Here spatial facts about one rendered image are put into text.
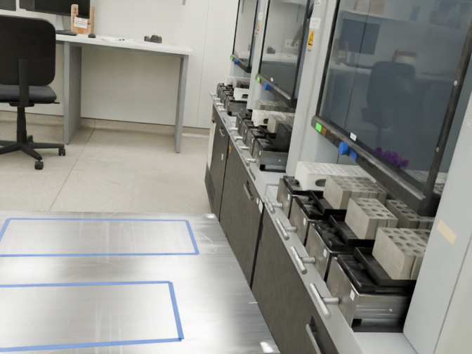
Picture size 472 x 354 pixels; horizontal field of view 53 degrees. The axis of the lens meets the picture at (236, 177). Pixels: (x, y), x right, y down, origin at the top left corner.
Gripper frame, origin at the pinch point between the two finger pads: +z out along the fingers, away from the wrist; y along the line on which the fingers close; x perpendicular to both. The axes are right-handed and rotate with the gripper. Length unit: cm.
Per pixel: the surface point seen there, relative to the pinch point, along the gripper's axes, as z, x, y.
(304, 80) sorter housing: 14, 75, -38
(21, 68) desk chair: 49, -61, -231
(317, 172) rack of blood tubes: 34, 73, -7
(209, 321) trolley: 38, 39, 52
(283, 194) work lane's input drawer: 42, 66, -10
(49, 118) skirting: 114, -71, -360
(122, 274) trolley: 38, 26, 41
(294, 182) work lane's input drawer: 38, 69, -10
